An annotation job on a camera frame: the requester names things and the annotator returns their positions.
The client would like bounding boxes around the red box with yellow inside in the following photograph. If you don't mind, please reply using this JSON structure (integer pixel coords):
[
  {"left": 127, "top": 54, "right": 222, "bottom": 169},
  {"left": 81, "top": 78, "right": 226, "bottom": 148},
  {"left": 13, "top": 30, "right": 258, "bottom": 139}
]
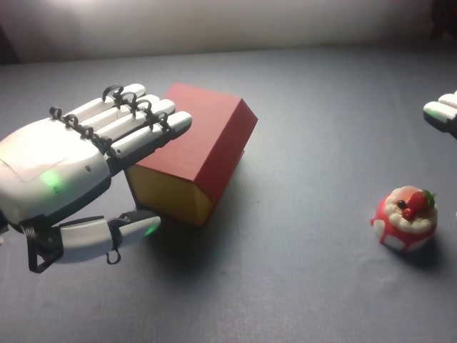
[{"left": 124, "top": 82, "right": 258, "bottom": 228}]

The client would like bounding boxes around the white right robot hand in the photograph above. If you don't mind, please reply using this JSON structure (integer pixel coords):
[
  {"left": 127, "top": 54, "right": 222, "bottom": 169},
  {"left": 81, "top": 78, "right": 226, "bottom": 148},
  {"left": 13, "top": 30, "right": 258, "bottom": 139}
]
[{"left": 423, "top": 91, "right": 457, "bottom": 139}]

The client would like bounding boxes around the toy strawberry cream cake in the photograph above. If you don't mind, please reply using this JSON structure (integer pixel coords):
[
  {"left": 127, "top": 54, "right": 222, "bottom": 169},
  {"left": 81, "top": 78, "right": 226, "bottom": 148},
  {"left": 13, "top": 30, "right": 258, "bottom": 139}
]
[{"left": 369, "top": 184, "right": 439, "bottom": 254}]

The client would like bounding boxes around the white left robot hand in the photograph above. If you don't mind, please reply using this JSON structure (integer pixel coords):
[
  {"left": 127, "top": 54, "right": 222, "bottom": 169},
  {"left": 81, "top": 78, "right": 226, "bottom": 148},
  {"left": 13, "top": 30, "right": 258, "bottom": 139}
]
[{"left": 0, "top": 83, "right": 194, "bottom": 274}]

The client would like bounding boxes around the grey table cloth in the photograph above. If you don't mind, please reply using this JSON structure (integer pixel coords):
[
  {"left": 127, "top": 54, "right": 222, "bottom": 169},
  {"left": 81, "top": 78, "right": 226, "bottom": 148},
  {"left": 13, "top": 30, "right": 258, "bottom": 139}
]
[{"left": 0, "top": 44, "right": 457, "bottom": 343}]

